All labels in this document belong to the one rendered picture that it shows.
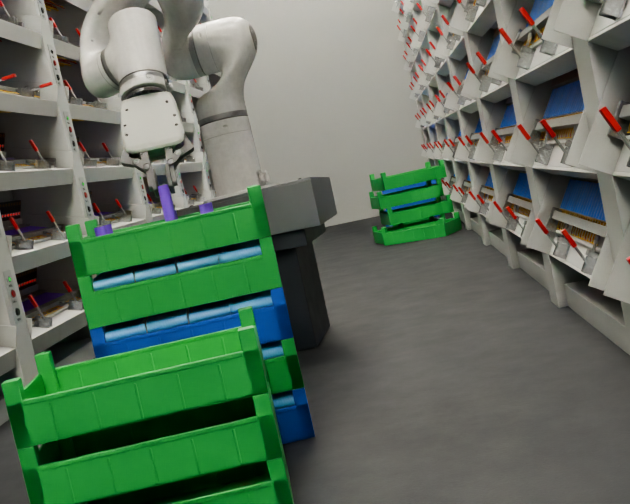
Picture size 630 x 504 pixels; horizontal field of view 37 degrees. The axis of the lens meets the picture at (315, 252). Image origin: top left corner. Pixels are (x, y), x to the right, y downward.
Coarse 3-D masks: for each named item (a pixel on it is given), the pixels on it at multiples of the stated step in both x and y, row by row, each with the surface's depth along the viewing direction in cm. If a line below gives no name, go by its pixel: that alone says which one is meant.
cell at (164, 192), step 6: (162, 186) 153; (162, 192) 153; (168, 192) 153; (162, 198) 153; (168, 198) 153; (162, 204) 153; (168, 204) 153; (168, 210) 153; (168, 216) 153; (174, 216) 154
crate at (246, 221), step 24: (192, 216) 144; (216, 216) 144; (240, 216) 145; (264, 216) 145; (72, 240) 143; (96, 240) 143; (120, 240) 143; (144, 240) 144; (168, 240) 144; (192, 240) 144; (216, 240) 145; (240, 240) 145; (96, 264) 143; (120, 264) 144
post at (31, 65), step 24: (24, 0) 277; (48, 24) 286; (0, 48) 279; (24, 48) 279; (0, 72) 280; (24, 72) 279; (48, 72) 279; (0, 120) 281; (24, 120) 281; (48, 120) 280; (24, 144) 282; (48, 144) 281; (24, 192) 283; (48, 192) 283; (72, 192) 282; (24, 216) 284; (72, 216) 283; (48, 264) 285; (72, 264) 284; (72, 336) 287
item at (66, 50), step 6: (54, 24) 302; (78, 30) 329; (54, 36) 302; (60, 36) 302; (66, 36) 302; (54, 42) 289; (60, 42) 294; (66, 42) 303; (72, 42) 347; (78, 42) 347; (60, 48) 295; (66, 48) 300; (72, 48) 306; (78, 48) 312; (60, 54) 295; (66, 54) 301; (72, 54) 306; (78, 54) 312; (60, 60) 334; (66, 60) 332; (78, 60) 313
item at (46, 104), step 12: (0, 84) 280; (12, 84) 280; (24, 84) 279; (36, 84) 279; (0, 96) 237; (12, 96) 245; (24, 96) 253; (48, 96) 279; (0, 108) 238; (12, 108) 246; (24, 108) 254; (36, 108) 263; (48, 108) 272
